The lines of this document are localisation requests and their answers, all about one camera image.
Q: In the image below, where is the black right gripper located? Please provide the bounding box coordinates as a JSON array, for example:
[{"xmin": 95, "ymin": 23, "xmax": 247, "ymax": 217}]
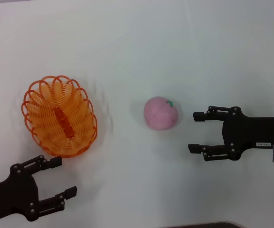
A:
[{"xmin": 188, "ymin": 105, "xmax": 274, "ymax": 162}]

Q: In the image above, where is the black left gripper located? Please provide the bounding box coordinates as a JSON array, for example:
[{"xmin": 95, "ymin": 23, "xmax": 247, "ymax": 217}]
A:
[{"xmin": 0, "ymin": 155, "xmax": 77, "ymax": 222}]

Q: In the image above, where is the pink peach toy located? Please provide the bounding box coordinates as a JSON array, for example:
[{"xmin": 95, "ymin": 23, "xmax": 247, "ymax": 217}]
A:
[{"xmin": 143, "ymin": 96, "xmax": 179, "ymax": 131}]

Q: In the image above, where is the orange plastic woven basket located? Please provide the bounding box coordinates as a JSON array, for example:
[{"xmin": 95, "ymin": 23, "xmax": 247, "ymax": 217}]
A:
[{"xmin": 20, "ymin": 75, "xmax": 98, "ymax": 159}]

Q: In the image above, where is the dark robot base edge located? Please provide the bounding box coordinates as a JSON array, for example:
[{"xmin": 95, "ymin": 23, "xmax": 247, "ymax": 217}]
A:
[{"xmin": 173, "ymin": 222, "xmax": 243, "ymax": 228}]

